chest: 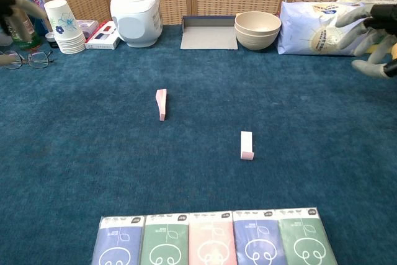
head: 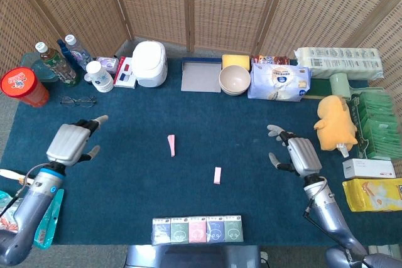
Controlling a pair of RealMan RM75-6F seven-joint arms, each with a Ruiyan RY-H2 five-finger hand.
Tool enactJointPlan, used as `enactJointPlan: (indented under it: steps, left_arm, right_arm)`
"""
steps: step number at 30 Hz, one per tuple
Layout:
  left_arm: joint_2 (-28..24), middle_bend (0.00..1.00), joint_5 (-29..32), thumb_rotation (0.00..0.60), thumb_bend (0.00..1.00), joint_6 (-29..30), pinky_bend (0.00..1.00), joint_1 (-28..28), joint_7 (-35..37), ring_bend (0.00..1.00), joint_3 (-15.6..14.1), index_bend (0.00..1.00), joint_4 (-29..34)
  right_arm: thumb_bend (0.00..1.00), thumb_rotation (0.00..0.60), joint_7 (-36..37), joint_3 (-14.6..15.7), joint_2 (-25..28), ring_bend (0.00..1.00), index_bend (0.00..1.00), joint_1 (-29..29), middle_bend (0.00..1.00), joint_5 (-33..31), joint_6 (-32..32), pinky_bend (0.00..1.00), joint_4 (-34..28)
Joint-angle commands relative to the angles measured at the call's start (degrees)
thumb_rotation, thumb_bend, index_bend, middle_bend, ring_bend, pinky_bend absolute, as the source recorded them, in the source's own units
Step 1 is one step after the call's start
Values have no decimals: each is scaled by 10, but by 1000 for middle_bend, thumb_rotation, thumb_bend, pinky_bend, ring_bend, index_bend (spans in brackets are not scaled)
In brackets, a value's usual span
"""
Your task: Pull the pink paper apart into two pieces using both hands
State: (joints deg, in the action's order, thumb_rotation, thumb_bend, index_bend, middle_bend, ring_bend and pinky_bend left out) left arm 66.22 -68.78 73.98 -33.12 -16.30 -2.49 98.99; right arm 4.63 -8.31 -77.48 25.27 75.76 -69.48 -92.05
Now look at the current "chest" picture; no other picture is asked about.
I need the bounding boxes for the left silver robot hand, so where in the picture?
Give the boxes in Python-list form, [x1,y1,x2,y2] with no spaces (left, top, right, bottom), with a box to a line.
[0,0,49,68]

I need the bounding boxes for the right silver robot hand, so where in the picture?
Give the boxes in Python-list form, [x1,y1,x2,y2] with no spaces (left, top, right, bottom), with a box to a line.
[334,1,397,79]

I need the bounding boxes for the pink wedge block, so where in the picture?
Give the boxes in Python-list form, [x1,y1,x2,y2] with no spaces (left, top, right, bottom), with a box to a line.
[240,130,256,161]

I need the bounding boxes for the clear plastic container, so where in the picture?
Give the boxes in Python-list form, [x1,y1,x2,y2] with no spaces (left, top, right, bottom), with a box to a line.
[0,22,14,47]

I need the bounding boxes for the blue bottle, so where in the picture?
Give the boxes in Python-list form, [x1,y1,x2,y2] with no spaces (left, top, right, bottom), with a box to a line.
[14,0,47,37]

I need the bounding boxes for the green floral bottle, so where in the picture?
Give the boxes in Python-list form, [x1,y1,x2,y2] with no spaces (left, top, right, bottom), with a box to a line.
[0,0,43,50]

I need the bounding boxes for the floral paper cup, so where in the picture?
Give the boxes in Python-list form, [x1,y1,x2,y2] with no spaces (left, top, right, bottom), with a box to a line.
[43,0,84,40]

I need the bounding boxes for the small black jar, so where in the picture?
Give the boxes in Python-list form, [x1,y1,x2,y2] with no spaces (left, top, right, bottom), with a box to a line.
[45,31,60,49]

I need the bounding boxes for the thin-framed eyeglasses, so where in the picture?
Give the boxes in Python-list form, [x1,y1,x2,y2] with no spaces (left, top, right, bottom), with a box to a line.
[0,50,54,70]

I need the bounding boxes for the lilac tissue paper bag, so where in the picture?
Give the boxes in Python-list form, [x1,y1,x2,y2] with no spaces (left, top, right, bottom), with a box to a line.
[277,0,378,57]

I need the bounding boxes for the small lilac container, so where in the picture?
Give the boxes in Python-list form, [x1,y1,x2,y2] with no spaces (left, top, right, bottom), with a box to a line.
[76,19,99,38]

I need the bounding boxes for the white box red blue print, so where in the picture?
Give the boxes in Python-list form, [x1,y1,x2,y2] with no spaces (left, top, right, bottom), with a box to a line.
[84,20,121,51]

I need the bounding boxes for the beige bowl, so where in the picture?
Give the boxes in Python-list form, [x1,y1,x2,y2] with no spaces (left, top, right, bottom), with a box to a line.
[234,29,280,51]
[234,11,282,37]

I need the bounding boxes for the white rice cooker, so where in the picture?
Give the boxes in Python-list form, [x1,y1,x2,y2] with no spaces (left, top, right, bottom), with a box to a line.
[110,0,164,48]

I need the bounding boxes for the grey cardboard tray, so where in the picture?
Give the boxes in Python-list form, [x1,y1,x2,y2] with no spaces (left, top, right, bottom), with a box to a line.
[180,15,239,51]

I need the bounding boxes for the green pocket tissue pack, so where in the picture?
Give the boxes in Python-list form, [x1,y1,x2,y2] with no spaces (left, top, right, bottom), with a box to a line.
[275,206,339,265]
[139,213,190,265]

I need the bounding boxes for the lilac pocket tissue pack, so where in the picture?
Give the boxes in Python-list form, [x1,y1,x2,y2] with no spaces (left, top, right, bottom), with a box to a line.
[232,209,288,265]
[91,215,146,265]

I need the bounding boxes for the pink pocket tissue pack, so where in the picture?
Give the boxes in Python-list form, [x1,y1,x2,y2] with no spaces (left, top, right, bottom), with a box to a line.
[188,210,238,265]

